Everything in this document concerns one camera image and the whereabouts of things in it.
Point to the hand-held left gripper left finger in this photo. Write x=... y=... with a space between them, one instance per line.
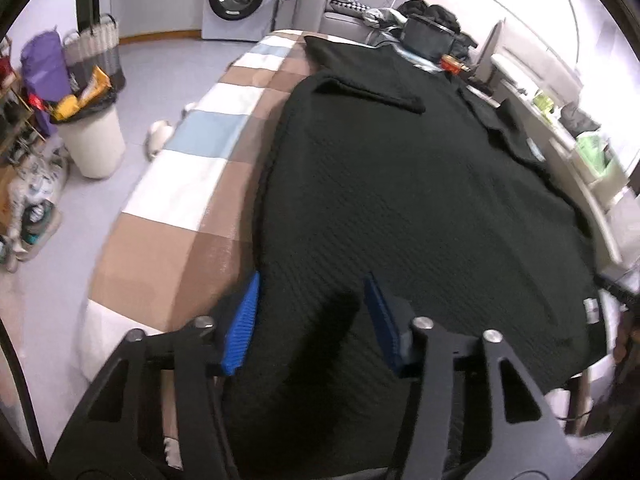
x=245 y=320

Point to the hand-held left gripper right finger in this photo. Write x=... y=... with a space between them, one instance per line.
x=382 y=320

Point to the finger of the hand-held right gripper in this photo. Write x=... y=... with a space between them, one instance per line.
x=620 y=290

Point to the black knit sweater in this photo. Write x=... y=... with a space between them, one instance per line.
x=400 y=185

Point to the pile of black clothes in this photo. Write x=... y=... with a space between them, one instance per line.
x=435 y=10

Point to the green plastic packet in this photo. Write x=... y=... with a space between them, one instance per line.
x=595 y=152

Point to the checkered blanket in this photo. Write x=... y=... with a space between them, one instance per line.
x=200 y=185

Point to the white slipper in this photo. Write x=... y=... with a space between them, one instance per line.
x=157 y=137

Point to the crumpled green wrapper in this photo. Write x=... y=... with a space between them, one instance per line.
x=544 y=101

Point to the beige bed headboard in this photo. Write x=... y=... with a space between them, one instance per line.
x=545 y=75

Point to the white trash bin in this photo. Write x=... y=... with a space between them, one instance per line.
x=95 y=145

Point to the yellow snack packet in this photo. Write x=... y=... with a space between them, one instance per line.
x=92 y=91

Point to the storage rack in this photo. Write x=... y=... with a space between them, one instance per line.
x=12 y=110

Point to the grey sofa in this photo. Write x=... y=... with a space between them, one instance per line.
x=312 y=10

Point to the purple bag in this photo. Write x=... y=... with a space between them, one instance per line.
x=42 y=60

